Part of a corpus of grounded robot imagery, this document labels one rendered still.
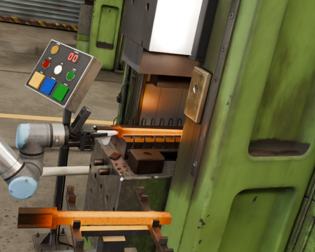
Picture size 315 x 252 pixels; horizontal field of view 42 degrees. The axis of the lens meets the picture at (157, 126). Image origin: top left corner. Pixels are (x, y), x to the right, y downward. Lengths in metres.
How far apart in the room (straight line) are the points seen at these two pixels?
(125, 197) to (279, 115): 0.62
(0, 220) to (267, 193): 1.79
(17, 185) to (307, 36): 1.06
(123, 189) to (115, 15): 5.19
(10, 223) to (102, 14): 4.35
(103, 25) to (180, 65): 5.03
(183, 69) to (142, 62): 0.17
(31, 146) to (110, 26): 5.12
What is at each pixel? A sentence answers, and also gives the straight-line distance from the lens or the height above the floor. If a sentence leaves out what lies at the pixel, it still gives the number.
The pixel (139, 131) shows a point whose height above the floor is 1.01.
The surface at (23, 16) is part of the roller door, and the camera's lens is 9.60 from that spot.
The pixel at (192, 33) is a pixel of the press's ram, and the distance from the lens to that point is 1.49.
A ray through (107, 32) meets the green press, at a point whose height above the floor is 0.59.
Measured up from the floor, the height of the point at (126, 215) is 1.02.
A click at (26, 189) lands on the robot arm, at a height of 0.87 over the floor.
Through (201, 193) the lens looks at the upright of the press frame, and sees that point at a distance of 1.39.
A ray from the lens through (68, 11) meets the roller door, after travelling 9.59.
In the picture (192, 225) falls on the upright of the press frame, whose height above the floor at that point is 0.84.
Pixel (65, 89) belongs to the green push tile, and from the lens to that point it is 1.98.
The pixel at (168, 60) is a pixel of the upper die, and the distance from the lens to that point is 1.53.
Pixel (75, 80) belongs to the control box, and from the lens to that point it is 1.97.
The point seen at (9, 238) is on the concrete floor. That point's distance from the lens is 2.67.
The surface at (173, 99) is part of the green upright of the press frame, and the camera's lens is 1.91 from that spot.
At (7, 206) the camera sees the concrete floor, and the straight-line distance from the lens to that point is 2.94.
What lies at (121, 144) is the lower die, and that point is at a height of 0.96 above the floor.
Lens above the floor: 1.63
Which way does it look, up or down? 21 degrees down
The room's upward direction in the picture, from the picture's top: 11 degrees clockwise
